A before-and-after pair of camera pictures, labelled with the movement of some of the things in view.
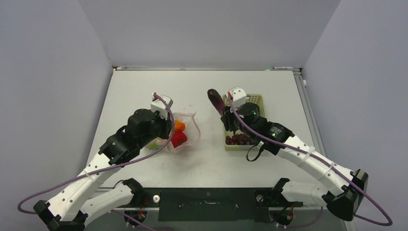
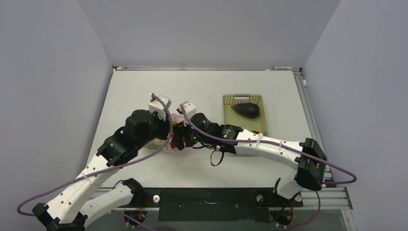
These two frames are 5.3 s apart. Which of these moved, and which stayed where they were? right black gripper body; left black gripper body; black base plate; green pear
Moved: right black gripper body
Stayed: black base plate; left black gripper body; green pear
